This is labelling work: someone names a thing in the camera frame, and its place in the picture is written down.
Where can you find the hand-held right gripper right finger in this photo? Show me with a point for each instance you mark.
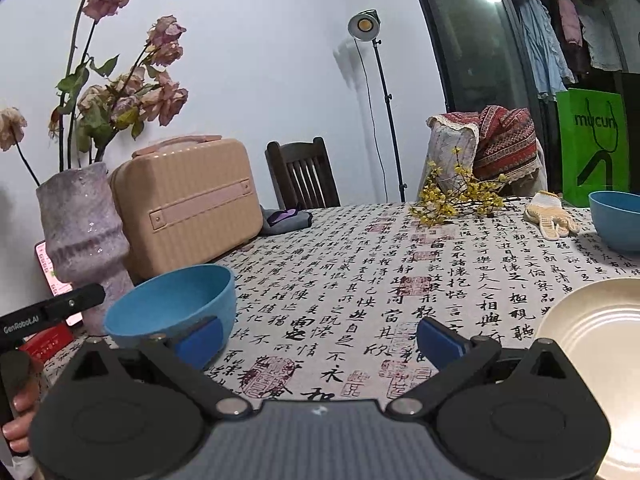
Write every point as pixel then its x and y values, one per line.
pixel 440 345

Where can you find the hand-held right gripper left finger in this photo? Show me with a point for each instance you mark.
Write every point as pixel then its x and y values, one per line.
pixel 202 342

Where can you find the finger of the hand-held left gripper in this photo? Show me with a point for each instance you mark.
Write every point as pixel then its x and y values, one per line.
pixel 75 302

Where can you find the blue bowl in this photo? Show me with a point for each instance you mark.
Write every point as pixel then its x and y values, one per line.
pixel 165 295
pixel 617 220

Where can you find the cream ribbed plate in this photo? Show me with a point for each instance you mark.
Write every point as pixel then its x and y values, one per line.
pixel 600 350

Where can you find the person's left hand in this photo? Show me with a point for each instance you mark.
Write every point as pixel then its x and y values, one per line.
pixel 22 402

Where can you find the red box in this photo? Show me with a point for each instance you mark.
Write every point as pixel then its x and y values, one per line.
pixel 47 345

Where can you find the phone with lit screen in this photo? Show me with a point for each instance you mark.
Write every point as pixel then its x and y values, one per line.
pixel 47 270

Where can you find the purple textured vase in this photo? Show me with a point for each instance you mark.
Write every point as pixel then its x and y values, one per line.
pixel 82 235

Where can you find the yellow blossom branch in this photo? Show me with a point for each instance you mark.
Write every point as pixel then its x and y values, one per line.
pixel 445 205

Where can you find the beige pink small suitcase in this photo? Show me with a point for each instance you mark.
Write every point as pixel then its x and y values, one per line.
pixel 190 200

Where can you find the grey purple cloth pouch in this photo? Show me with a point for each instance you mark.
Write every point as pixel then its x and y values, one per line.
pixel 287 222

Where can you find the white yellow knitted glove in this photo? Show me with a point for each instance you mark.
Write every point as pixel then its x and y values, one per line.
pixel 547 212

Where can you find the beige chair cover cloth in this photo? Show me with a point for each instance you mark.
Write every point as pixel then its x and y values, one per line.
pixel 530 182

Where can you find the quilted lace-trimmed pillow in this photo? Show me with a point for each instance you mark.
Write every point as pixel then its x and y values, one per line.
pixel 450 155

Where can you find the dark wooden chair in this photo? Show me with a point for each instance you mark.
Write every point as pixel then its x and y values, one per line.
pixel 305 175

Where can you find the red patterned woven blanket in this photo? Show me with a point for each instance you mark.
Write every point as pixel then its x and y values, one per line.
pixel 510 140

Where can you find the dried pink rose bouquet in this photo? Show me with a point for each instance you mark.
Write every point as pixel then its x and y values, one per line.
pixel 150 95

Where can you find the black studio light stand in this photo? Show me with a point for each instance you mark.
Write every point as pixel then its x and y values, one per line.
pixel 385 110

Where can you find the green paper bag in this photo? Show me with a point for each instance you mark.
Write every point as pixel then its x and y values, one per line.
pixel 590 145

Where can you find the black paper bag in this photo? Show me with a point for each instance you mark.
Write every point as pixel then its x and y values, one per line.
pixel 634 125

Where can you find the black framed glass door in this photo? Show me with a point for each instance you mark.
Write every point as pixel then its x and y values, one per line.
pixel 465 35

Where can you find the hanging light blue shirt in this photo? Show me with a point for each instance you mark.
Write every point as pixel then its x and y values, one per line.
pixel 542 45

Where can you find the hanging white garment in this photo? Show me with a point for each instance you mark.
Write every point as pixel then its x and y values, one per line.
pixel 602 42

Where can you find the hanging pink garment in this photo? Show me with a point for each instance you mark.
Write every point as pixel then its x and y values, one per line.
pixel 569 20

